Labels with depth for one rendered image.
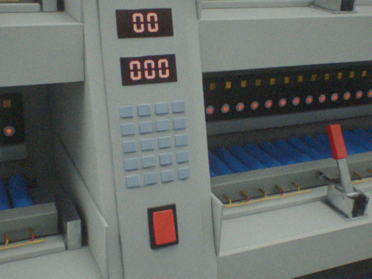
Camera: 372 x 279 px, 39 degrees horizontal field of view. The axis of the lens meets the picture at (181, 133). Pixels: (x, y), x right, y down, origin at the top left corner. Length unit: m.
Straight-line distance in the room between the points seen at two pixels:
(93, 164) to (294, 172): 0.23
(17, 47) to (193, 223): 0.19
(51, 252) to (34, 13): 0.20
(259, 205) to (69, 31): 0.25
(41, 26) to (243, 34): 0.17
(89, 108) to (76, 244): 0.12
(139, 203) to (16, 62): 0.14
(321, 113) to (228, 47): 0.28
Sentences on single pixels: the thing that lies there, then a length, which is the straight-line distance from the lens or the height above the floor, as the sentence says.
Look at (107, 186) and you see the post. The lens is 0.41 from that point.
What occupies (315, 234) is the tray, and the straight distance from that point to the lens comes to 0.51.
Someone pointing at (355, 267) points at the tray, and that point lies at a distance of 0.78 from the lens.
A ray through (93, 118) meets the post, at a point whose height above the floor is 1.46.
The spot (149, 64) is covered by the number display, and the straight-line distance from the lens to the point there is 0.41.
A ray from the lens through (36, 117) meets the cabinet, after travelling 0.60.
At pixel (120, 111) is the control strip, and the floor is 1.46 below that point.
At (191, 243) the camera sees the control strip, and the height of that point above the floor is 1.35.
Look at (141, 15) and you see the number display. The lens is 0.42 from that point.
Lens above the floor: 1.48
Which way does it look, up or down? 5 degrees down
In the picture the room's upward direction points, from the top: 5 degrees counter-clockwise
